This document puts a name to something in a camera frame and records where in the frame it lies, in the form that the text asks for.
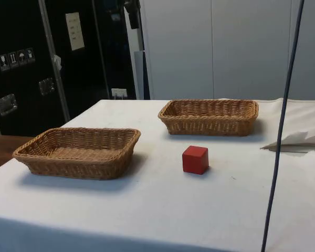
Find black cable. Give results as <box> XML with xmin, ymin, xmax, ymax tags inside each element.
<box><xmin>260</xmin><ymin>0</ymin><xmax>305</xmax><ymax>252</ymax></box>

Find red cube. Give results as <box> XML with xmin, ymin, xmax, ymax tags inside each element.
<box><xmin>182</xmin><ymin>145</ymin><xmax>209</xmax><ymax>174</ymax></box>

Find black cabinet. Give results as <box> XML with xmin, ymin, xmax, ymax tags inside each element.
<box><xmin>0</xmin><ymin>0</ymin><xmax>138</xmax><ymax>138</ymax></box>

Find pale lockers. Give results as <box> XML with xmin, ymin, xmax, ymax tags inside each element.
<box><xmin>138</xmin><ymin>0</ymin><xmax>315</xmax><ymax>101</ymax></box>

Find wicker basket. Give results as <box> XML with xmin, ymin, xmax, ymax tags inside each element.
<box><xmin>12</xmin><ymin>127</ymin><xmax>142</xmax><ymax>181</ymax></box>
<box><xmin>157</xmin><ymin>99</ymin><xmax>260</xmax><ymax>137</ymax></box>

